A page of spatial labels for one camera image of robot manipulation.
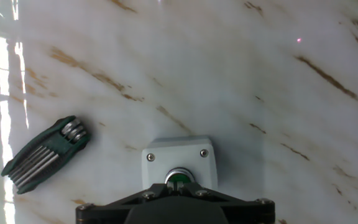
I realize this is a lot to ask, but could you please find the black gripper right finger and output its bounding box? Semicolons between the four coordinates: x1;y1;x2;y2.
178;182;275;224

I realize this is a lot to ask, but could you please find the marble pattern sheet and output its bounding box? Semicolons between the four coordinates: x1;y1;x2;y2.
0;0;358;224

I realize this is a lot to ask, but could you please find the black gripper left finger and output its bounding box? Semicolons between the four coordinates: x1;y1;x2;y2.
75;182;176;224

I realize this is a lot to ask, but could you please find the grey box with green button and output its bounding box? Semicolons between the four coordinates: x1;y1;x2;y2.
141;135;219;191

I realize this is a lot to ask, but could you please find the green folding hex key set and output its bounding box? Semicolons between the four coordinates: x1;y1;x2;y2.
1;115;92;195

